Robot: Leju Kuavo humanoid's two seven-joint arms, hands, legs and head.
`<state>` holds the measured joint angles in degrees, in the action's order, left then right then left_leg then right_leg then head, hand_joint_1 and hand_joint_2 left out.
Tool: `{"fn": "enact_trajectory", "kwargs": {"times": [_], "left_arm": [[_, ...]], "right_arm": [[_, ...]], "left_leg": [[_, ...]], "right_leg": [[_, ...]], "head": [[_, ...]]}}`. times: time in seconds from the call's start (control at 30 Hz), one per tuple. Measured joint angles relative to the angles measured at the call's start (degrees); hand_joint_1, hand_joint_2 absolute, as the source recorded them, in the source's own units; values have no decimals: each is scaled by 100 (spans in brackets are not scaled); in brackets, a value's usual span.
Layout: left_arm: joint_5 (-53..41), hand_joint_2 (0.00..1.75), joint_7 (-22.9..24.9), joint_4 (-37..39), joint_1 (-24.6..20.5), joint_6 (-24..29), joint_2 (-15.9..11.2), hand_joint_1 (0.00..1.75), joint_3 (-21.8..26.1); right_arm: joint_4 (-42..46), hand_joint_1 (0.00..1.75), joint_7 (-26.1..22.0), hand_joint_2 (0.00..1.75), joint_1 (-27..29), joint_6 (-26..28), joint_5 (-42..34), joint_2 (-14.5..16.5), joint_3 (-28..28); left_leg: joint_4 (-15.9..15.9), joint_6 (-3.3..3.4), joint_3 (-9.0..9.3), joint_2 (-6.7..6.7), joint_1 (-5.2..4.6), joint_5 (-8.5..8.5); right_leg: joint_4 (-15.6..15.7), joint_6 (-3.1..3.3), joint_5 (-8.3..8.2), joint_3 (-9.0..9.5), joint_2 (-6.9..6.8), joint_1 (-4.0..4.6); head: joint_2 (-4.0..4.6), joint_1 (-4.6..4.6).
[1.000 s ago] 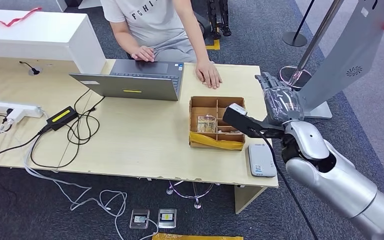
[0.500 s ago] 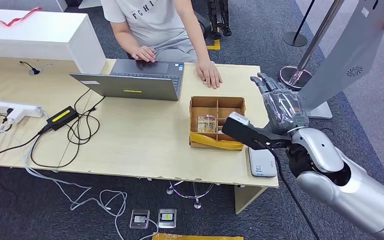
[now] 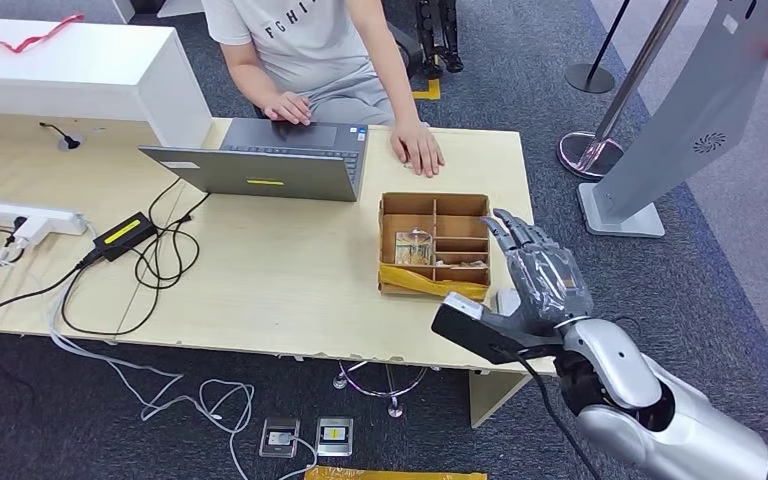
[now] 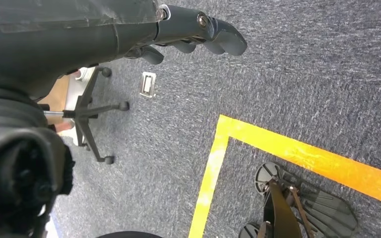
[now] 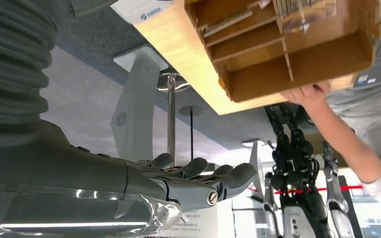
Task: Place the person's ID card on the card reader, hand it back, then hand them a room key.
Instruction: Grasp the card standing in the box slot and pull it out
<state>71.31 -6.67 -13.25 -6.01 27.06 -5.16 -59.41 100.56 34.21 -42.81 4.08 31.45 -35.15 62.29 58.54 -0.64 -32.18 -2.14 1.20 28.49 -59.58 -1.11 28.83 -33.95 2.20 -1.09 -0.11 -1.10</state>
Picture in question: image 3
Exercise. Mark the cardboard divided box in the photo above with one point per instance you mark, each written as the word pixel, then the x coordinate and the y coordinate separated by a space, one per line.
pixel 410 208

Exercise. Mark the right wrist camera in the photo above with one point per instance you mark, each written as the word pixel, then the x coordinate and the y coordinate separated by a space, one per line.
pixel 467 328

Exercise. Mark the clear-sleeved key card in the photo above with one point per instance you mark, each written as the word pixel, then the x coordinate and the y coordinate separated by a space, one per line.
pixel 414 252

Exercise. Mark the person's right forearm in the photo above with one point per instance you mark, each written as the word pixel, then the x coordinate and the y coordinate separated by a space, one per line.
pixel 248 79

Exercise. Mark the white key card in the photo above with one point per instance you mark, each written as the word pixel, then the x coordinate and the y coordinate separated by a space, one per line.
pixel 460 265

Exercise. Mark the grey kiosk stand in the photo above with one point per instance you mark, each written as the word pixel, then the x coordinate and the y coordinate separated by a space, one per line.
pixel 689 99

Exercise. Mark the person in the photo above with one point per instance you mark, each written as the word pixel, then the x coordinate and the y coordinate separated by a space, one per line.
pixel 304 53

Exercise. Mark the black power adapter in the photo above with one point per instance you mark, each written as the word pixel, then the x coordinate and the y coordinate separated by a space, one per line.
pixel 120 234

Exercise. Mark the wooden desk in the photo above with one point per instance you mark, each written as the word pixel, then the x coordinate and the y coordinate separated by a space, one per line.
pixel 291 285

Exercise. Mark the floor socket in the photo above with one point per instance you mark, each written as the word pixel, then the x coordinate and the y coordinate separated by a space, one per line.
pixel 279 438
pixel 334 436

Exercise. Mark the white power strip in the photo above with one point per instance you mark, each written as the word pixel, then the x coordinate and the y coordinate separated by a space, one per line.
pixel 1 215

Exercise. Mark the person's left hand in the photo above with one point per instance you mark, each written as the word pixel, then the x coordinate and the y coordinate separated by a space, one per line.
pixel 417 146

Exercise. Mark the chrome stanchion post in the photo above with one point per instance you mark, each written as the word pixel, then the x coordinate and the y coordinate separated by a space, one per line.
pixel 588 156

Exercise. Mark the white card reader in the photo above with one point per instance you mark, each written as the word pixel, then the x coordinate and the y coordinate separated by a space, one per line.
pixel 506 301

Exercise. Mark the person's left forearm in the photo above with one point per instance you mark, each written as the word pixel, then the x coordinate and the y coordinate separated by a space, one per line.
pixel 390 86

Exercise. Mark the red ribbon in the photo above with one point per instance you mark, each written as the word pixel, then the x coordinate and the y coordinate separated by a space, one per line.
pixel 47 33

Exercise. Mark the black stanchion post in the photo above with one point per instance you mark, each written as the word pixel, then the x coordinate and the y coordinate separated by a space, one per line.
pixel 588 78

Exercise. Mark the yellow floor tape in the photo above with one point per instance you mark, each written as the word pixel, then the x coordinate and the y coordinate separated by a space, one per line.
pixel 390 474

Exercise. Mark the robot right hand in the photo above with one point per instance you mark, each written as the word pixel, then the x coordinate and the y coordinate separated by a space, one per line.
pixel 550 285

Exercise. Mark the white plug adapter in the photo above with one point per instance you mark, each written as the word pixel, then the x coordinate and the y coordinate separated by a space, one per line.
pixel 31 232

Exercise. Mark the black chair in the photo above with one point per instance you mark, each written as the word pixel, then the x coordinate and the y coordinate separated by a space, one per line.
pixel 410 50

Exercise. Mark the person's right hand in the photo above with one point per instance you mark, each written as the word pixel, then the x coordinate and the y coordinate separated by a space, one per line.
pixel 290 108

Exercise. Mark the chrome stool base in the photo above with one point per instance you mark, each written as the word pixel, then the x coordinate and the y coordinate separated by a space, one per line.
pixel 394 411

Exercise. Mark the white counter block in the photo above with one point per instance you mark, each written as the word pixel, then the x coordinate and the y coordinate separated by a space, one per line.
pixel 59 66

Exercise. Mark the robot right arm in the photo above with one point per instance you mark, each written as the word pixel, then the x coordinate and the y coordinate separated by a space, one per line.
pixel 616 361

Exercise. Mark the grey laptop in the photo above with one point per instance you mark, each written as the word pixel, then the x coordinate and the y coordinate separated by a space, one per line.
pixel 259 175

